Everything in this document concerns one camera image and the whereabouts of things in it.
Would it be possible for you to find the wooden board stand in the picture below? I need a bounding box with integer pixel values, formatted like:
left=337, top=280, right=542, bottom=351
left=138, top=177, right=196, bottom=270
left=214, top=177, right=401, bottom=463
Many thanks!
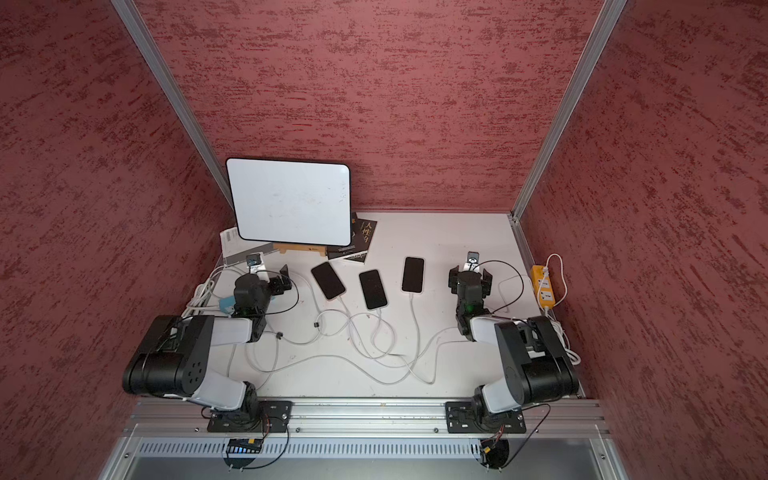
left=273, top=242, right=327, bottom=256

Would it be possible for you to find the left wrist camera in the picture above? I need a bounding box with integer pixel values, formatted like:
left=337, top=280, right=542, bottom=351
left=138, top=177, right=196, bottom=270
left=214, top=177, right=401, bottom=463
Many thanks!
left=246, top=252, right=269, bottom=281

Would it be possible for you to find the dark book chinese title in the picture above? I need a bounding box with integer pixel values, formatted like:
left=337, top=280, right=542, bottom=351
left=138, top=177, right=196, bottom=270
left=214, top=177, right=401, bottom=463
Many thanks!
left=326, top=213, right=377, bottom=263

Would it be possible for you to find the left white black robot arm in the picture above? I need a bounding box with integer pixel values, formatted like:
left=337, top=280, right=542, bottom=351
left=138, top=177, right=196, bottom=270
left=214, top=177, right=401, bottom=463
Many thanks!
left=122, top=266, right=293, bottom=424

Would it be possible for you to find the white charging cable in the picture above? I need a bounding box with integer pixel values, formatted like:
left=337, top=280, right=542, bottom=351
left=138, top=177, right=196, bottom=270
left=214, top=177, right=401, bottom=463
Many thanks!
left=245, top=296, right=433, bottom=386
left=407, top=292, right=475, bottom=385

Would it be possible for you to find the white power strip cord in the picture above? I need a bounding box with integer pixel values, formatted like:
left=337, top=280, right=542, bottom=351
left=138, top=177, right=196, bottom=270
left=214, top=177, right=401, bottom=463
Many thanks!
left=542, top=252, right=582, bottom=367

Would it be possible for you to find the pink case phone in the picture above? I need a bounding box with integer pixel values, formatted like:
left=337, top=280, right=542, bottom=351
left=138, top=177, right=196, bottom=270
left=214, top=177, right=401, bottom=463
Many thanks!
left=401, top=257, right=425, bottom=294
left=310, top=262, right=346, bottom=300

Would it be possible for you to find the right aluminium corner post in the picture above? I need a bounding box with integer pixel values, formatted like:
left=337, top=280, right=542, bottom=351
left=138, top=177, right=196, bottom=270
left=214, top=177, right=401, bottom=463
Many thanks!
left=509, top=0, right=631, bottom=224

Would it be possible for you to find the teal small object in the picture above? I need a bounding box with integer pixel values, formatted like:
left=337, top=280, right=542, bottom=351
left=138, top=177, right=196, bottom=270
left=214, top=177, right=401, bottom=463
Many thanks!
left=218, top=296, right=235, bottom=315

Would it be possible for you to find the left aluminium corner post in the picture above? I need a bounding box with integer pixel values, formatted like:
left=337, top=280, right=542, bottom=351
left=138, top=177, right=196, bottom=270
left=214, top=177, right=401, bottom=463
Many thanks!
left=110, top=0, right=234, bottom=210

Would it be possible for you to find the white bundled cable left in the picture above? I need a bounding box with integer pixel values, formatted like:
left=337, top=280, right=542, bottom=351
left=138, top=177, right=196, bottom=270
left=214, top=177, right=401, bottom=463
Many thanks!
left=178, top=263, right=241, bottom=319

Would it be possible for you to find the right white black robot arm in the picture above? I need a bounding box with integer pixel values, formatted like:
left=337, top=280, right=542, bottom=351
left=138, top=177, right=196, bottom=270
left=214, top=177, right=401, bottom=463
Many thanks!
left=448, top=267, right=580, bottom=416

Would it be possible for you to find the white board black frame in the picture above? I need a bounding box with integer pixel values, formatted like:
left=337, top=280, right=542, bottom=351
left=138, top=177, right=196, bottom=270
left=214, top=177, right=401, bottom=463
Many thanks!
left=226, top=158, right=352, bottom=246

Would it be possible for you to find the grey flat box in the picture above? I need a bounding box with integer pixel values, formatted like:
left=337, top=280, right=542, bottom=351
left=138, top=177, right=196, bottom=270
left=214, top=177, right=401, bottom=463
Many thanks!
left=219, top=227, right=276, bottom=266

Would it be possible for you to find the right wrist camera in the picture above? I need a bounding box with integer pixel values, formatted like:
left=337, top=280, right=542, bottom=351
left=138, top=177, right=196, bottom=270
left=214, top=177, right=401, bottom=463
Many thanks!
left=463, top=251, right=480, bottom=272

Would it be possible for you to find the aluminium corner post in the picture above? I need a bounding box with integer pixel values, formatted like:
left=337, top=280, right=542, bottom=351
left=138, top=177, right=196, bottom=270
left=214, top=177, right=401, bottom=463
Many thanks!
left=110, top=0, right=234, bottom=210
left=509, top=0, right=631, bottom=224

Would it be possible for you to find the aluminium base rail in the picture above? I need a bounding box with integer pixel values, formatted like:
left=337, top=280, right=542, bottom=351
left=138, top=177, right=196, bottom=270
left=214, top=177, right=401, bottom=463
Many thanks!
left=121, top=397, right=611, bottom=439

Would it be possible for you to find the yellow power strip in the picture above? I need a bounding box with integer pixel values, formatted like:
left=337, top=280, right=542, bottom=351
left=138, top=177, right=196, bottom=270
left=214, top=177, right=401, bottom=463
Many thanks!
left=531, top=265, right=557, bottom=310

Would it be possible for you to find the clear case phone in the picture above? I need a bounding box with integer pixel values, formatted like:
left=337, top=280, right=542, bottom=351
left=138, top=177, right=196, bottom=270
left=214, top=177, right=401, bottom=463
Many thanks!
left=359, top=270, right=388, bottom=310

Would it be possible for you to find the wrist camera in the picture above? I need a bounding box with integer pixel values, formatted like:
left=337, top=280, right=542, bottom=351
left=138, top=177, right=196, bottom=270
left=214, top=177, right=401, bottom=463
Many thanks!
left=463, top=251, right=480, bottom=272
left=246, top=252, right=269, bottom=281

